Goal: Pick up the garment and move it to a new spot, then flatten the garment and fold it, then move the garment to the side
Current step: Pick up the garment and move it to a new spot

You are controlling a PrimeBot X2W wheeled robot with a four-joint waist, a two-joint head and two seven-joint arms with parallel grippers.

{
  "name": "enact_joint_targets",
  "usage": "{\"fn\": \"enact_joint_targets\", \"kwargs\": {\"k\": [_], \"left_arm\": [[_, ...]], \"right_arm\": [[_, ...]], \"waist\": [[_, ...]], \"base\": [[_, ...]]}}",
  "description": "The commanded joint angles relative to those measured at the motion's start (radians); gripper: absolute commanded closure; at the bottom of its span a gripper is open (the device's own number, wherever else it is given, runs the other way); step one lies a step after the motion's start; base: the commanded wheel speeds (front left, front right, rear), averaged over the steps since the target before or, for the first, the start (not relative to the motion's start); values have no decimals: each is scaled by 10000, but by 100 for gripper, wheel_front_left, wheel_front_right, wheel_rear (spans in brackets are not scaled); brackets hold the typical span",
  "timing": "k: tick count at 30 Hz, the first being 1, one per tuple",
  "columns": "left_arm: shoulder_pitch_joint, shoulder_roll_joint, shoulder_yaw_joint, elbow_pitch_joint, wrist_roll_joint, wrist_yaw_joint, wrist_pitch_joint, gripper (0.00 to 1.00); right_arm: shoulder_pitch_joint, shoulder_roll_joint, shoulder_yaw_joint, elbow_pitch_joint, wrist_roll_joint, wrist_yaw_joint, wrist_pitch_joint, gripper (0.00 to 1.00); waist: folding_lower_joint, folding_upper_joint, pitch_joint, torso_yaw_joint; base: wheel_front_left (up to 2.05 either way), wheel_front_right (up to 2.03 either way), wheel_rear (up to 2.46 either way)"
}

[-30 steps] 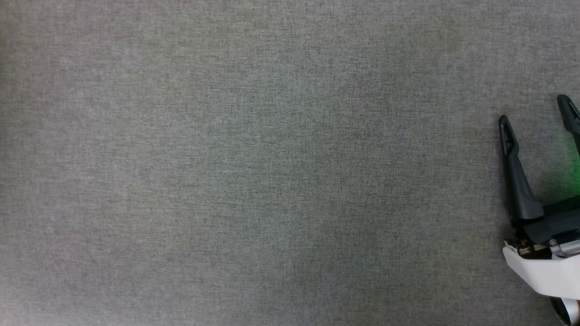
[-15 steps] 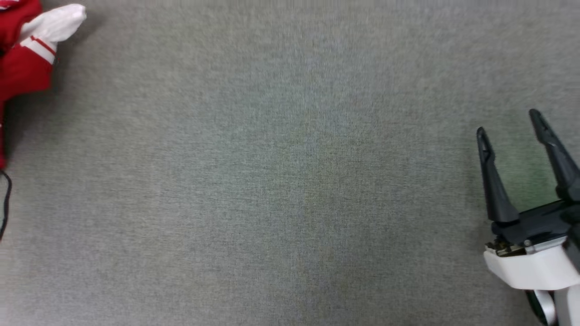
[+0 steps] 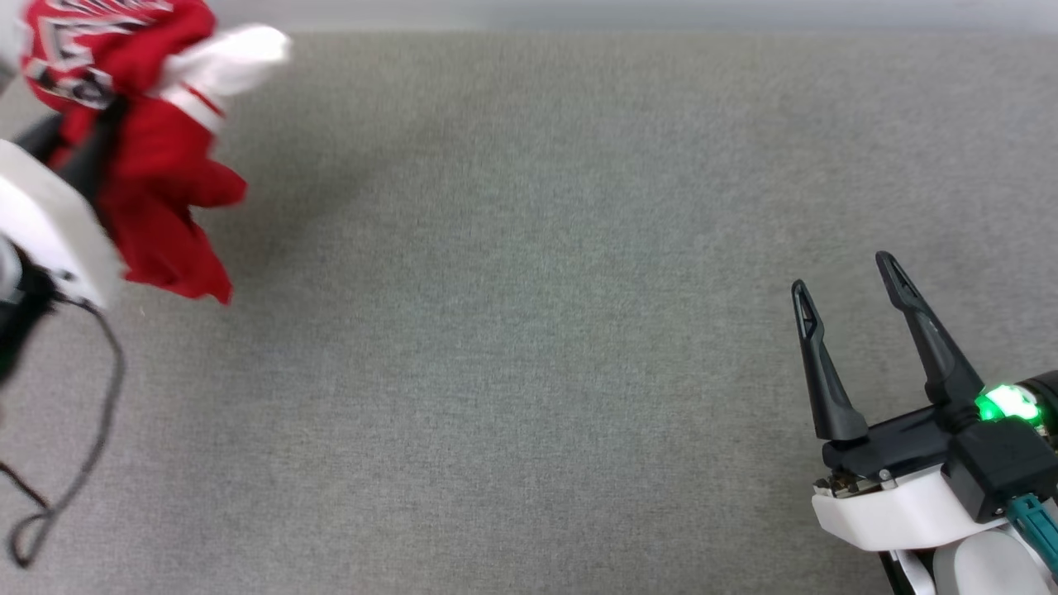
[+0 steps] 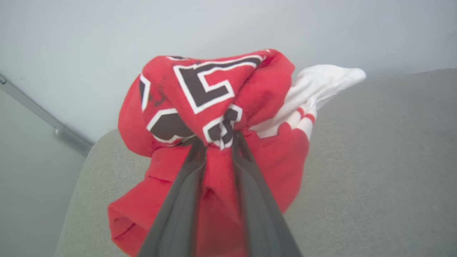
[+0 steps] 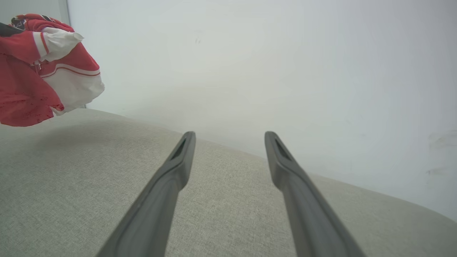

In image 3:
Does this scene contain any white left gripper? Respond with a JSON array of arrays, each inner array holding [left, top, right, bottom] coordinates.
[[0, 93, 130, 312]]

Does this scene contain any teal right camera cable plug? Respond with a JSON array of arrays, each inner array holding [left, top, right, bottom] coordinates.
[[1007, 492, 1058, 579]]

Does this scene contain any grey fabric sofa cushion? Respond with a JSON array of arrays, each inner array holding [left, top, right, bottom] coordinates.
[[0, 31, 1058, 595]]

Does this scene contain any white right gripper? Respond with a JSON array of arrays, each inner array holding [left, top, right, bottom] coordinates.
[[790, 250, 1044, 553]]

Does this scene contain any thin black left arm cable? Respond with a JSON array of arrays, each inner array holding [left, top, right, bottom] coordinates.
[[0, 296, 126, 571]]

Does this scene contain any red and white garment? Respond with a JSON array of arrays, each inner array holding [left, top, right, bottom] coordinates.
[[18, 0, 292, 305]]

